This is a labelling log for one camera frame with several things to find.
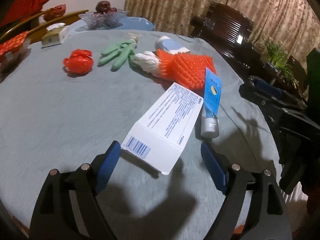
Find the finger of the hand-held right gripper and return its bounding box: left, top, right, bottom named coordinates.
left=239, top=81, right=308, bottom=110
left=254, top=79, right=283, bottom=99

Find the beige wrapper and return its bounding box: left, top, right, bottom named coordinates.
left=127, top=32, right=142, bottom=43

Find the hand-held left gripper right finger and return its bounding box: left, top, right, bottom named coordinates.
left=200, top=142, right=293, bottom=240

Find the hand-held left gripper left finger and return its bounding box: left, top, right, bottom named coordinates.
left=29, top=140, right=122, bottom=240

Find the dark wooden armchair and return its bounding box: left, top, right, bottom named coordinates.
left=287, top=55, right=308, bottom=98
left=190, top=1, right=254, bottom=58

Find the green plant in patterned pot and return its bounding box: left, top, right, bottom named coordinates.
left=262, top=37, right=299, bottom=87

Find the dark wooden side table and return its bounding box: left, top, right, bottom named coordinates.
left=240, top=42, right=303, bottom=95

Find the grey blanket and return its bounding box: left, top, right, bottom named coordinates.
left=0, top=29, right=280, bottom=235

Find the wooden cabinet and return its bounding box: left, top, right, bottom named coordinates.
left=0, top=9, right=89, bottom=45

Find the red plastic bag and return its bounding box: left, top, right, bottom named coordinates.
left=63, top=49, right=94, bottom=74

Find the glass fruit bowl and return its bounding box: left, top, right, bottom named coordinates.
left=79, top=9, right=129, bottom=29

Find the white cardboard box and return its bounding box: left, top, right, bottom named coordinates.
left=120, top=82, right=204, bottom=175

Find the orange foam net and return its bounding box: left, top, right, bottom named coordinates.
left=156, top=49, right=217, bottom=90

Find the blue white pouch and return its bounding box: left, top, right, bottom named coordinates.
left=154, top=36, right=192, bottom=55

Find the light blue tube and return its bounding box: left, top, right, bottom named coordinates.
left=200, top=67, right=222, bottom=138

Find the beige patterned curtain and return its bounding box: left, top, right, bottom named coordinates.
left=124, top=0, right=320, bottom=63

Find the red cloth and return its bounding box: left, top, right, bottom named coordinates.
left=0, top=0, right=50, bottom=28

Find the tissue box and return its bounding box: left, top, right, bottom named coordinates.
left=41, top=23, right=69, bottom=48

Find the green rubber glove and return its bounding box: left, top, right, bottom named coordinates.
left=97, top=40, right=137, bottom=72

